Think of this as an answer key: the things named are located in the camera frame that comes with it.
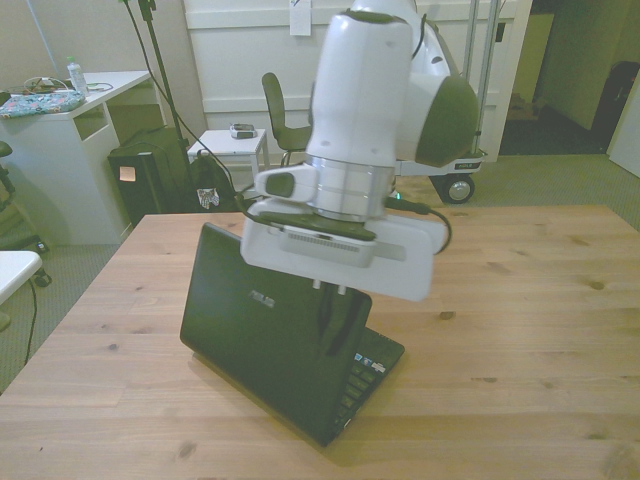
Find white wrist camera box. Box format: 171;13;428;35
259;211;377;270

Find dark office chair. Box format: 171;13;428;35
261;72;314;167

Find black Asus laptop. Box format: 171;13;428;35
178;222;407;448

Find white side table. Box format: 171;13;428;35
186;128;269;172

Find robot cart with wheel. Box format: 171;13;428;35
393;144;489;206

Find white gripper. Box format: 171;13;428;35
239;198;448;355

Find black floor cable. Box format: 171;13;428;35
24;277;40;364

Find white paper sheet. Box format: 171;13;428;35
288;0;313;37

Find aluminium frame post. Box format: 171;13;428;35
461;0;502;151

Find clear plastic bottle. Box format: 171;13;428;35
65;55;91;98

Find black backpack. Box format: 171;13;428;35
185;148;237;214

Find patterned fabric pouch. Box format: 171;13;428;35
0;89;84;121

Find white desk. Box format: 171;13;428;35
0;69;154;247

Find black camera stand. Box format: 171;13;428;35
118;0;197;166

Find black computer tower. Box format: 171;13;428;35
107;142;167;227

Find tangled desk cables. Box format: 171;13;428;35
19;74;69;95

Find white round-cornered table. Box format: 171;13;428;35
0;249;44;304

